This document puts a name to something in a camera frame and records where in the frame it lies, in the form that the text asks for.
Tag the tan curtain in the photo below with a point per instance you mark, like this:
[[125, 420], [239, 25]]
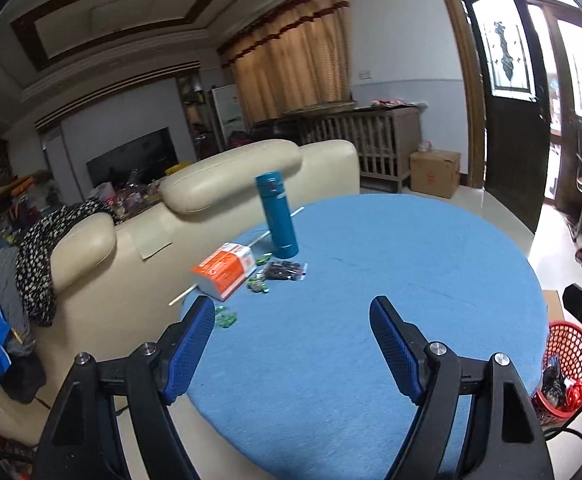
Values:
[[291, 60]]

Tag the black television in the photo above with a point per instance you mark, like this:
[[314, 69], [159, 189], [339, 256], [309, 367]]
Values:
[[131, 157]]

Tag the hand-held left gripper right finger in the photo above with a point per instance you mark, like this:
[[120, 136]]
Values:
[[396, 355]]

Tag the wooden display shelf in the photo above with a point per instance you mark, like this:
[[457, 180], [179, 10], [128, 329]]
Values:
[[196, 110]]

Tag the grey garment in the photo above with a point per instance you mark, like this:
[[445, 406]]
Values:
[[8, 290]]

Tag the white standing air conditioner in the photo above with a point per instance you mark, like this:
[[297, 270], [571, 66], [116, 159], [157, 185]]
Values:
[[228, 110]]

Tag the cream leather sofa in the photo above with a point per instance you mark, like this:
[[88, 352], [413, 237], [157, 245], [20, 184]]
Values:
[[231, 175]]

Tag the dark door with stained glass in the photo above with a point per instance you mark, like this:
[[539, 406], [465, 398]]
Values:
[[513, 160]]

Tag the flat cardboard sheet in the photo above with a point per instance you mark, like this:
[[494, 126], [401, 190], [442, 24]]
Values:
[[553, 305]]

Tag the cardboard box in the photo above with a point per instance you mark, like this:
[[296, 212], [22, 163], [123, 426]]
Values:
[[435, 175]]

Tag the dark patterned packet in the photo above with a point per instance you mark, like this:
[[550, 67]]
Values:
[[286, 270]]

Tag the orange and white box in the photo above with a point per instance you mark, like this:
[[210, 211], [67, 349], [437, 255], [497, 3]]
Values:
[[223, 270]]

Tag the black and white floral cloth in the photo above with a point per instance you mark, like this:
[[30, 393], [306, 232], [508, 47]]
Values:
[[41, 260]]

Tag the red plastic bag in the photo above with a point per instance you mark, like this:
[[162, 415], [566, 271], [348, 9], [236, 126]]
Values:
[[577, 392]]

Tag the red plastic mesh basket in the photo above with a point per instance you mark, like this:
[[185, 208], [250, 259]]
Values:
[[568, 335]]

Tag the wooden crib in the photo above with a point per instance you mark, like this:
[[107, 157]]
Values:
[[371, 135]]

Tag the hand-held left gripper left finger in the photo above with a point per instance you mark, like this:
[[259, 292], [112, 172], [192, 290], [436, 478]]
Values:
[[186, 355]]

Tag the teal thermos bottle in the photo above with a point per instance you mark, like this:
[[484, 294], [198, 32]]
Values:
[[278, 215]]

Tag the blue tablecloth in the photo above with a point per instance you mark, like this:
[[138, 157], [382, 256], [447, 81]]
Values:
[[371, 250]]

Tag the pink cloth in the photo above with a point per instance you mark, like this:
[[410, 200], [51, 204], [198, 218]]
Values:
[[396, 102]]

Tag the green candy wrapper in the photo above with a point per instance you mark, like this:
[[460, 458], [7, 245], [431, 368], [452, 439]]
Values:
[[258, 282], [225, 317]]

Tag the black plastic bag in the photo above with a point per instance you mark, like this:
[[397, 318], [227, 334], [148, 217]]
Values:
[[553, 382]]

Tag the thin white rod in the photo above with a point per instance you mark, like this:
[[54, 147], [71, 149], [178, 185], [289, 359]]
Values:
[[296, 211]]

